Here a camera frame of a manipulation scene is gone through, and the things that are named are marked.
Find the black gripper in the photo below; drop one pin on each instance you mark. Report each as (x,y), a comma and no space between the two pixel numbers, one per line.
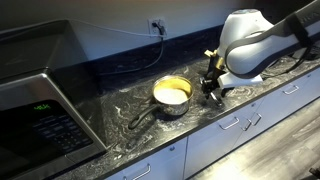
(214,84)

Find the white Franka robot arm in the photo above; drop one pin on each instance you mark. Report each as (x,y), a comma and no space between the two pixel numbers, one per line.
(253,56)

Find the pale yellow pot contents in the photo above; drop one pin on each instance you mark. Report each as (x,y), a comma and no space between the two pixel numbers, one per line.
(171,96)

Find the blue pasta box yellow flaps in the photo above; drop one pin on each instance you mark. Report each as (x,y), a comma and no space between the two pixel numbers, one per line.
(211,66)

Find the white base cabinet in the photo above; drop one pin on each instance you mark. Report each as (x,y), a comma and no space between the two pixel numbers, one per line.
(206,146)

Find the small silver cabinet knob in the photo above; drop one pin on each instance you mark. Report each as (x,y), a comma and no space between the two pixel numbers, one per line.
(172,148)

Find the black and silver microwave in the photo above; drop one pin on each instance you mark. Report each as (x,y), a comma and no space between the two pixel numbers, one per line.
(50,126)

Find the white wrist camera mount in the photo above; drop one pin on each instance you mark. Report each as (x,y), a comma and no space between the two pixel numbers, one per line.
(240,81)

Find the white wall outlet plate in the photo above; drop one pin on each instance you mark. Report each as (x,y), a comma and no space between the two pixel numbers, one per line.
(150,30)

